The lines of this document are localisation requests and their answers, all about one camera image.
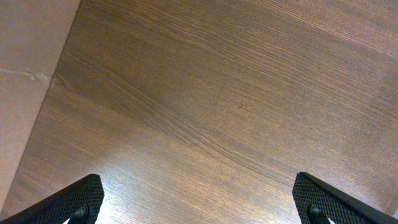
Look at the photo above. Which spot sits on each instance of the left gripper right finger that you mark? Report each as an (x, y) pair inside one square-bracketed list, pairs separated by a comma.
[(318, 202)]

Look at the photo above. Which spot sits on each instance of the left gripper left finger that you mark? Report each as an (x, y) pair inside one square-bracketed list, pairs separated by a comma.
[(78, 203)]

